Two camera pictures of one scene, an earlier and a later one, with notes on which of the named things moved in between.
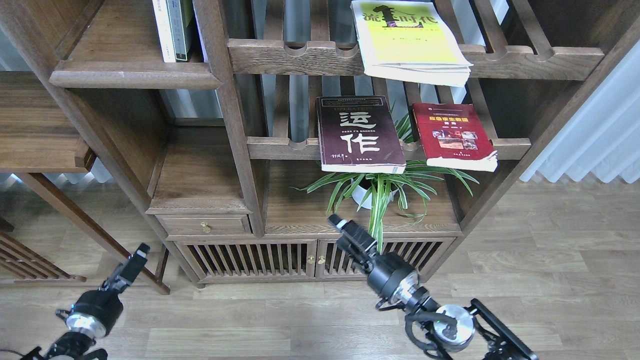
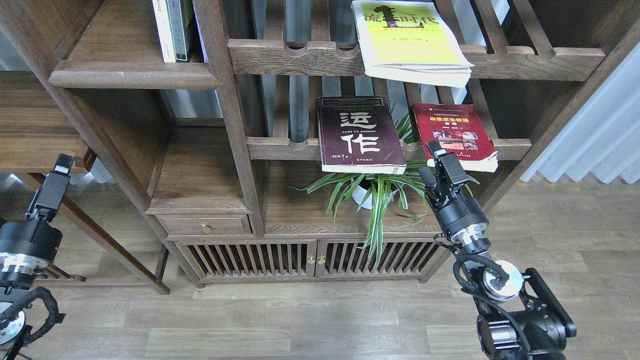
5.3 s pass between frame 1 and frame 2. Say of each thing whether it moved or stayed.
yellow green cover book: stayed
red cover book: stayed
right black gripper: moved
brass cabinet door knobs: stayed
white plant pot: stayed
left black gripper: moved
